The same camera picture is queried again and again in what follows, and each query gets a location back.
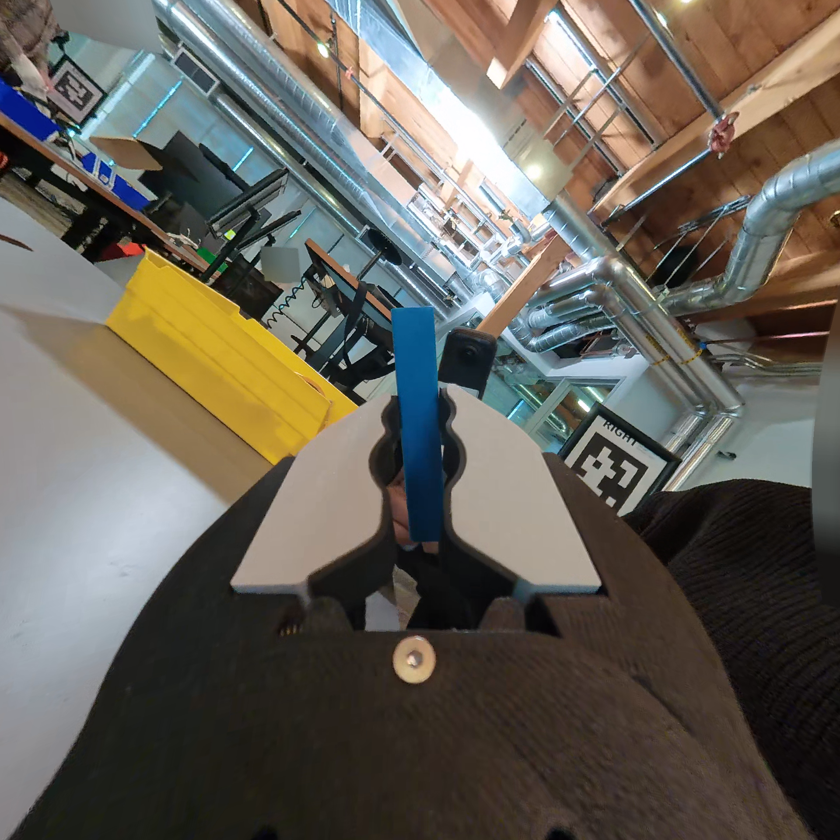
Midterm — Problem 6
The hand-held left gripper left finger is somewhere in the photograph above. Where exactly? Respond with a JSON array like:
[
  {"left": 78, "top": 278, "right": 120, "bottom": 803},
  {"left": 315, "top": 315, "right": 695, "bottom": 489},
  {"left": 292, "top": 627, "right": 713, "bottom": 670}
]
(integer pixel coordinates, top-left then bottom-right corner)
[{"left": 231, "top": 392, "right": 401, "bottom": 598}]

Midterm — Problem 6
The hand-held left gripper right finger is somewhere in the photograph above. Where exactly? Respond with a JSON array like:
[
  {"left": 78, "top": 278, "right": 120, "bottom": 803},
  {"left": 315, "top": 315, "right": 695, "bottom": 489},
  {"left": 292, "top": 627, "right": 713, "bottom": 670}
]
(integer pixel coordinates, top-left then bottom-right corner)
[{"left": 440, "top": 388, "right": 602, "bottom": 601}]

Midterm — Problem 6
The blue stick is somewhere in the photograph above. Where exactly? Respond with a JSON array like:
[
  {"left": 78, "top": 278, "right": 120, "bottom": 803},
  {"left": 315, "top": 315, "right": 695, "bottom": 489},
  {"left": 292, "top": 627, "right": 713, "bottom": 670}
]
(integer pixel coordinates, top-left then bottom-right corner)
[{"left": 393, "top": 308, "right": 445, "bottom": 546}]

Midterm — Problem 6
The person's right forearm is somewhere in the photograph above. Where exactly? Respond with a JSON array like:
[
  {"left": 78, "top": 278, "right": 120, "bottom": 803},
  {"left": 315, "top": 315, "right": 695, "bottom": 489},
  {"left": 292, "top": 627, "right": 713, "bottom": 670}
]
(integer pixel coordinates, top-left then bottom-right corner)
[{"left": 628, "top": 479, "right": 840, "bottom": 840}]

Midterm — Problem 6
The black white marker sign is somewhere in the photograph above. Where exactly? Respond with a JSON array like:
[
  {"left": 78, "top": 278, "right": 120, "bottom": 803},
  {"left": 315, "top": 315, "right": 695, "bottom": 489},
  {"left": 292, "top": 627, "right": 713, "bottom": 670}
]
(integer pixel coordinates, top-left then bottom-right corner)
[{"left": 558, "top": 405, "right": 682, "bottom": 517}]

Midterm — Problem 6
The wooden top standing desk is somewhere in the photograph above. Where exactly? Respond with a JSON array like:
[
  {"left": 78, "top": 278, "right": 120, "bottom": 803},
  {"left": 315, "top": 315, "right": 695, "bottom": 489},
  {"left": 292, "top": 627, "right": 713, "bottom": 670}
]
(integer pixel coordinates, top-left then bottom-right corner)
[{"left": 296, "top": 237, "right": 401, "bottom": 382}]

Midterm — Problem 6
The yellow storage bin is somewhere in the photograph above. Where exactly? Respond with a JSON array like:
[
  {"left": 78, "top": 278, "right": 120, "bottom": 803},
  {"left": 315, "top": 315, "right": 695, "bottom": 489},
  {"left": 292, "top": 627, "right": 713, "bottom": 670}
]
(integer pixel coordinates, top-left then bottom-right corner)
[{"left": 105, "top": 250, "right": 359, "bottom": 466}]

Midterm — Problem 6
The black monitor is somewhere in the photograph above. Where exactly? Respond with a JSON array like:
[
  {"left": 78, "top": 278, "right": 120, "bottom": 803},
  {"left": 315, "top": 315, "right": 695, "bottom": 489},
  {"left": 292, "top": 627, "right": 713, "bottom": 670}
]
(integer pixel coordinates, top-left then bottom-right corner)
[{"left": 208, "top": 166, "right": 292, "bottom": 244}]

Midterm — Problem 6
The small framed marker sign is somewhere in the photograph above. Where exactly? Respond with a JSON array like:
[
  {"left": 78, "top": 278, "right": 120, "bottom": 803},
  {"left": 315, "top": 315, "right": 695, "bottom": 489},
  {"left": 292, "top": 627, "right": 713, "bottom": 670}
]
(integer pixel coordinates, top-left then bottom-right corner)
[{"left": 46, "top": 57, "right": 109, "bottom": 128}]

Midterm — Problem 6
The blue parts tray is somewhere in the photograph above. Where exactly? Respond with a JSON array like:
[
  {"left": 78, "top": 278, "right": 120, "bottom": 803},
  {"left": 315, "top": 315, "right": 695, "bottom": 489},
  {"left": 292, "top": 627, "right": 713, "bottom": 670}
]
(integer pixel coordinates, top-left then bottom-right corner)
[{"left": 0, "top": 79, "right": 156, "bottom": 211}]

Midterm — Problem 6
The silver ventilation duct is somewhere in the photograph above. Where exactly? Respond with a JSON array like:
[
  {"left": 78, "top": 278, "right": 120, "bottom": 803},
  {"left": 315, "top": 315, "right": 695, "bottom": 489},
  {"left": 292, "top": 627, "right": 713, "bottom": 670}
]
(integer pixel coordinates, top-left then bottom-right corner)
[
  {"left": 155, "top": 0, "right": 454, "bottom": 309},
  {"left": 657, "top": 138, "right": 840, "bottom": 316},
  {"left": 506, "top": 197, "right": 746, "bottom": 454}
]

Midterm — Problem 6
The coiled cable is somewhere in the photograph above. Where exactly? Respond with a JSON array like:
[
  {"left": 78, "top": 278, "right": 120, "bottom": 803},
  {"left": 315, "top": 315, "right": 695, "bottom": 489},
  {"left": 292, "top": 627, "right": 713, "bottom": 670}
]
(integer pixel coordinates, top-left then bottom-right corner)
[{"left": 260, "top": 302, "right": 319, "bottom": 334}]

